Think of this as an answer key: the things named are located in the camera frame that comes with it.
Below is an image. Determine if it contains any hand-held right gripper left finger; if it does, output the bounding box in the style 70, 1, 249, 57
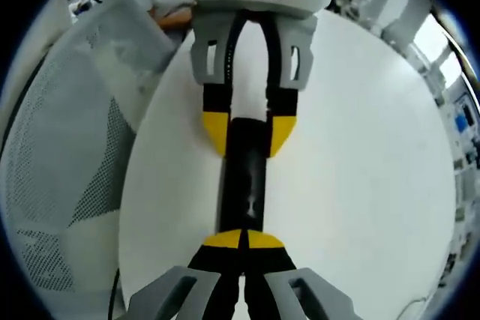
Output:
129, 229, 247, 320

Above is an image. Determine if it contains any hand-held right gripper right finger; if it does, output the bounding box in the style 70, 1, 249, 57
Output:
245, 229, 361, 320

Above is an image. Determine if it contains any black remote control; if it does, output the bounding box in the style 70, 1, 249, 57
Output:
217, 117, 269, 233

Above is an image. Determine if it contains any white mesh chair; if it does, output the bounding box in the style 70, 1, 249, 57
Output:
0, 0, 177, 298

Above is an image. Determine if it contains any thin black cable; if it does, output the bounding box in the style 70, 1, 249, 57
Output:
107, 267, 122, 320

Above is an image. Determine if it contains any blue display shelving wall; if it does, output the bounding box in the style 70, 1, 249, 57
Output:
434, 83, 480, 223

